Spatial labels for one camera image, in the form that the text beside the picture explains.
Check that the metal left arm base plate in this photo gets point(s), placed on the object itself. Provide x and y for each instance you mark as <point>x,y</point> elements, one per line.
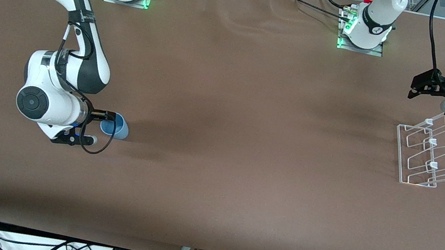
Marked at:
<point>359,49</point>

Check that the blue plastic cup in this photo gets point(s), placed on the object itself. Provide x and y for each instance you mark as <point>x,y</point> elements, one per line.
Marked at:
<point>120,129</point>

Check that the brown table cover sheet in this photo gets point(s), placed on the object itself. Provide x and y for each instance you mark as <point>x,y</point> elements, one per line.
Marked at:
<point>215,165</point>

